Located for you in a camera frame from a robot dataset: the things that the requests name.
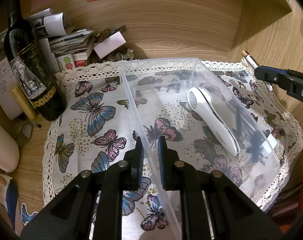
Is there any white handheld beauty device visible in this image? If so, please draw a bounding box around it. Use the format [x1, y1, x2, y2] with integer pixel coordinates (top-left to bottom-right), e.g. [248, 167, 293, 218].
[187, 87, 240, 157]

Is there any clear plastic storage box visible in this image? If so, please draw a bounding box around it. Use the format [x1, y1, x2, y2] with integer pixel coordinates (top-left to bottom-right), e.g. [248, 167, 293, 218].
[118, 57, 288, 240]

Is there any silver metal tube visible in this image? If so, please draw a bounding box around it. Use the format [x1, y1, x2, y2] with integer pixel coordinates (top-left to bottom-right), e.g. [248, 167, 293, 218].
[241, 50, 273, 92]

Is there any butterfly print lace cloth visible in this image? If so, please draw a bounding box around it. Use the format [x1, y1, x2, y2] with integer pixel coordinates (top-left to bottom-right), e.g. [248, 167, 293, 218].
[43, 61, 303, 239]

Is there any cream cylindrical roll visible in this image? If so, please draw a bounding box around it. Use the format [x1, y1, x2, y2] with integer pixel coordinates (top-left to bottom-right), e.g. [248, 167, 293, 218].
[0, 125, 20, 172]

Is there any gold stamp stick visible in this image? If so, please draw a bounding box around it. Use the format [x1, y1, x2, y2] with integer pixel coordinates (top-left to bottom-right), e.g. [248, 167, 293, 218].
[11, 86, 37, 120]

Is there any dark wine bottle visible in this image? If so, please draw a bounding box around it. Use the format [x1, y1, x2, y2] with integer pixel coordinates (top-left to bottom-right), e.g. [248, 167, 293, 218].
[4, 0, 67, 121]

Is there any white handwritten note paper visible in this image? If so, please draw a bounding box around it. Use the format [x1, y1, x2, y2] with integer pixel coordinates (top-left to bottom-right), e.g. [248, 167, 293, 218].
[0, 57, 23, 120]

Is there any stack of books and papers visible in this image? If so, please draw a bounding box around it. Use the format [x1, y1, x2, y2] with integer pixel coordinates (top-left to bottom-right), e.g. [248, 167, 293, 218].
[27, 8, 95, 74]

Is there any small white box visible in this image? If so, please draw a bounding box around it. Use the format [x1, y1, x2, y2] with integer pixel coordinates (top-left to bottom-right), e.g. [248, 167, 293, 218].
[93, 31, 126, 59]

